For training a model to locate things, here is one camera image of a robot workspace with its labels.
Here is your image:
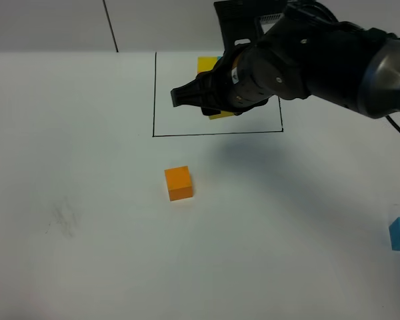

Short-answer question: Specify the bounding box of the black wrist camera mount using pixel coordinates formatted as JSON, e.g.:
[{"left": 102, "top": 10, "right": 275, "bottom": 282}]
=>
[{"left": 213, "top": 0, "right": 287, "bottom": 52}]

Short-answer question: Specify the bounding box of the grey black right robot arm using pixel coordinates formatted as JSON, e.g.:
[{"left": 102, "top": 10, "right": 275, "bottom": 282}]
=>
[{"left": 171, "top": 18, "right": 400, "bottom": 119}]

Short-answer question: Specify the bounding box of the loose orange cube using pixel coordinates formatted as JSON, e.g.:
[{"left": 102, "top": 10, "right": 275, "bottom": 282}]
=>
[{"left": 164, "top": 166, "right": 194, "bottom": 201}]

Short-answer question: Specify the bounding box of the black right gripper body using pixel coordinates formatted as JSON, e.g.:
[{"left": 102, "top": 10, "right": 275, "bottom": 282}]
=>
[{"left": 206, "top": 19, "right": 323, "bottom": 113}]

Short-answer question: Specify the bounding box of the template yellow cube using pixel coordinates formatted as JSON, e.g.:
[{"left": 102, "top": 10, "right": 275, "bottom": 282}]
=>
[{"left": 197, "top": 56, "right": 221, "bottom": 74}]

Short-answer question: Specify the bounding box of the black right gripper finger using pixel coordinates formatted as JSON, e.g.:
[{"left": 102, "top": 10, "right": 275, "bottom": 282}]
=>
[
  {"left": 201, "top": 107, "right": 242, "bottom": 116},
  {"left": 171, "top": 77, "right": 219, "bottom": 107}
]

